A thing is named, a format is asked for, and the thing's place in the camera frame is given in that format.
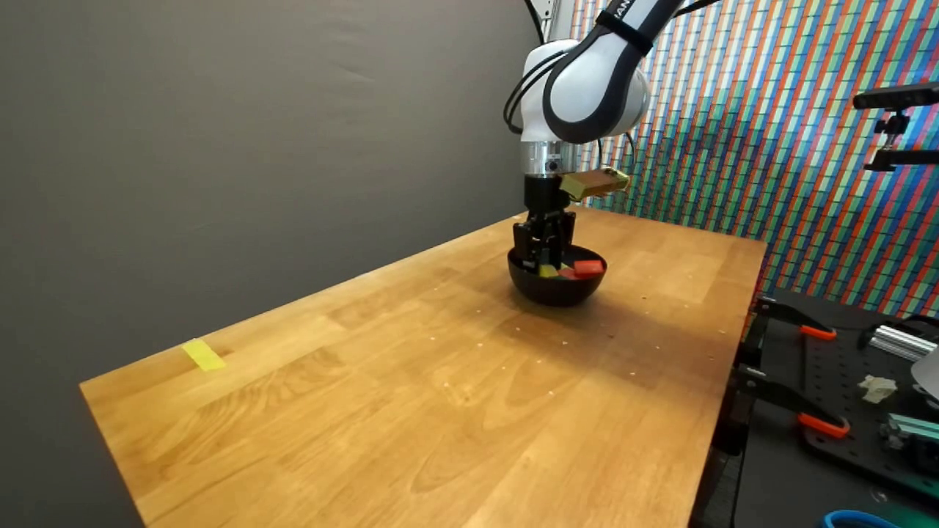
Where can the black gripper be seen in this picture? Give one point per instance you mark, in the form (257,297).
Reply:
(546,201)

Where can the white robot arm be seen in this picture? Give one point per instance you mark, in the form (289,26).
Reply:
(596,88)

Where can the black bowl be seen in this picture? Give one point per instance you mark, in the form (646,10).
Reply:
(546,294)

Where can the multicolour patterned panel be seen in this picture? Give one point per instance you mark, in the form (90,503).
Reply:
(781,193)

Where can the grey fabric backdrop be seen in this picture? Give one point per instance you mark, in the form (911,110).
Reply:
(245,146)

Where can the black perforated board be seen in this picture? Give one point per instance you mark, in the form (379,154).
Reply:
(852,362)

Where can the yellow tape strip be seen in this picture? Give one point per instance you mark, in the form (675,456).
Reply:
(204,355)

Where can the small pale plastic part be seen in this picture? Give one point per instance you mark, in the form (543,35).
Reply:
(877,387)

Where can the black horizontal rod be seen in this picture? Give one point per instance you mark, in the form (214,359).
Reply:
(896,98)

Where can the pale round plate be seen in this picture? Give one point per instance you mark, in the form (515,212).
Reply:
(927,377)

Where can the teal metal bar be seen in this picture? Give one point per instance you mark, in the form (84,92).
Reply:
(913,425)

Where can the tan wrist camera bar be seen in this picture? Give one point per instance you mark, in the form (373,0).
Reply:
(596,183)

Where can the silver metal bracket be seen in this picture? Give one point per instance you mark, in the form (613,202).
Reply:
(898,340)

